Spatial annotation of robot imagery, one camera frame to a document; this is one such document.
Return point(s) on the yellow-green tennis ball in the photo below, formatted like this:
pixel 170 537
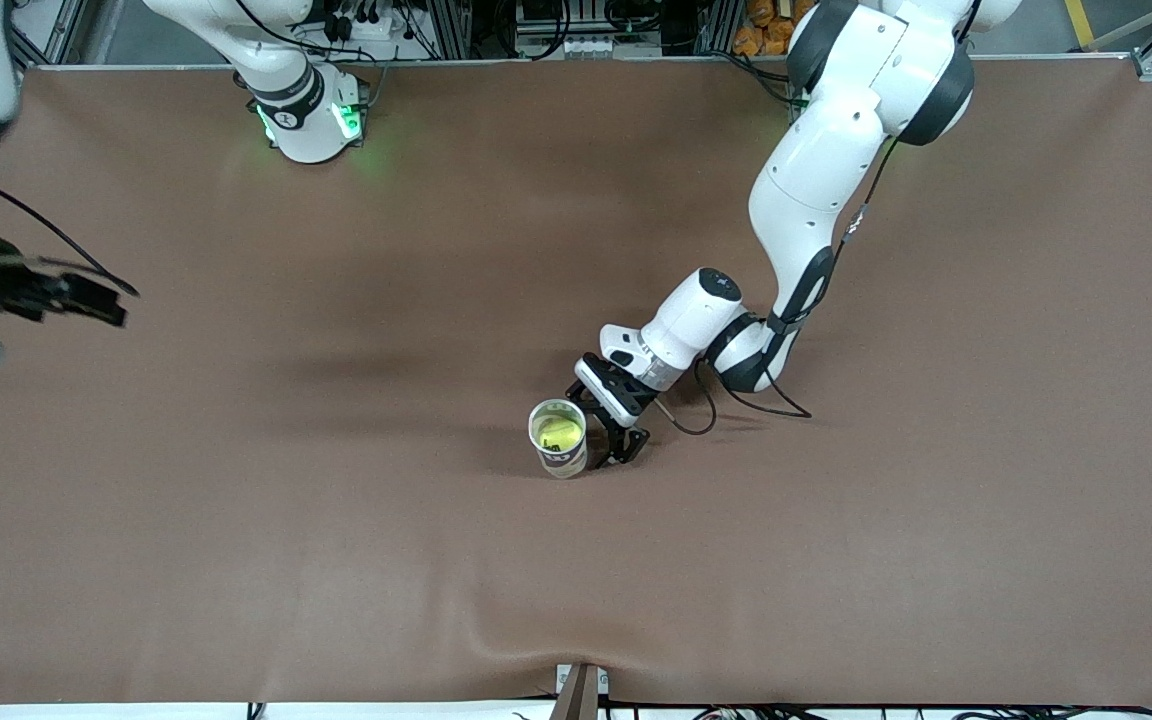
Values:
pixel 556 433

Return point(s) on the clear Wilson tennis ball can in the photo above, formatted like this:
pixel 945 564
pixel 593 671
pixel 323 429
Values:
pixel 564 464

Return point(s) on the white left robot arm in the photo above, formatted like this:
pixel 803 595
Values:
pixel 816 190

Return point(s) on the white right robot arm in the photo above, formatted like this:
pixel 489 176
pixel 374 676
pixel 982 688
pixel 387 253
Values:
pixel 306 130

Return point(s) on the brown table mat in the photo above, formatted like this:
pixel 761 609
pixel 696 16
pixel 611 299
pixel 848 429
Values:
pixel 576 560

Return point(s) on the long white power strip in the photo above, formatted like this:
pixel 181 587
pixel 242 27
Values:
pixel 586 47

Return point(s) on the white power strip, black plugs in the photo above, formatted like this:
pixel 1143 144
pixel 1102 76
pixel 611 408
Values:
pixel 366 28

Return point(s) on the orange snack bags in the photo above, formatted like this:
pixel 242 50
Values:
pixel 766 30

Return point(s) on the white mounting bracket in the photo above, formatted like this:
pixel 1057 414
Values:
pixel 601 680

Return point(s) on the brown grey stand post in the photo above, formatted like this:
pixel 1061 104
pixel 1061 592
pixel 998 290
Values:
pixel 576 700

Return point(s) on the aluminium frame strut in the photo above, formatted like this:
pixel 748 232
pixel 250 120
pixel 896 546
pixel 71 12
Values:
pixel 71 30

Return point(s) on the aluminium profile post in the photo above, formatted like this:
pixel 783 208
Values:
pixel 716 28
pixel 454 28

